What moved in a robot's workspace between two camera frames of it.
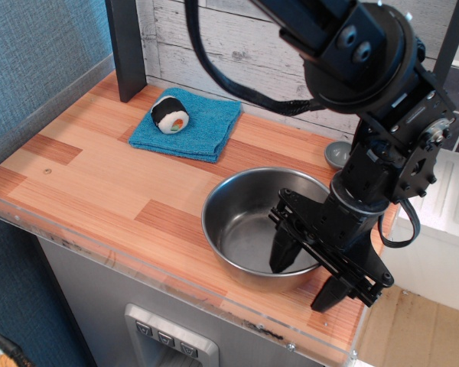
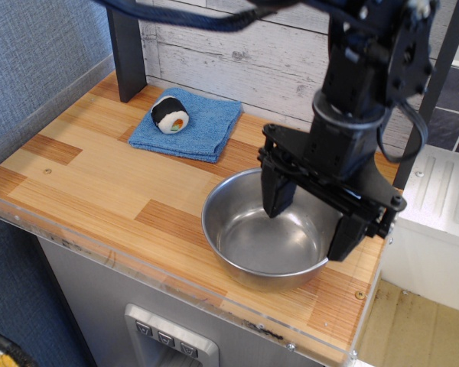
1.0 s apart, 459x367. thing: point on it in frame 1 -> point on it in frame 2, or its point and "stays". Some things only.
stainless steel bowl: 237,232 stays
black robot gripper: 338,236 -> 335,164
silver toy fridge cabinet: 124,319 stays
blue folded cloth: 210,120 stays
